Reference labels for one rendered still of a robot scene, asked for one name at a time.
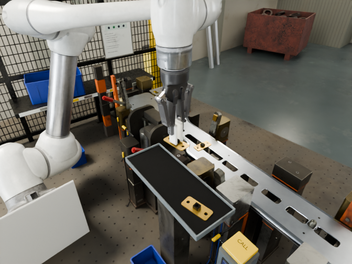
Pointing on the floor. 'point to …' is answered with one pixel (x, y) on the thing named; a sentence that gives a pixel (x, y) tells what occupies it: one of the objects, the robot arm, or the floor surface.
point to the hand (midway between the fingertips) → (176, 132)
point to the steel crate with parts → (278, 31)
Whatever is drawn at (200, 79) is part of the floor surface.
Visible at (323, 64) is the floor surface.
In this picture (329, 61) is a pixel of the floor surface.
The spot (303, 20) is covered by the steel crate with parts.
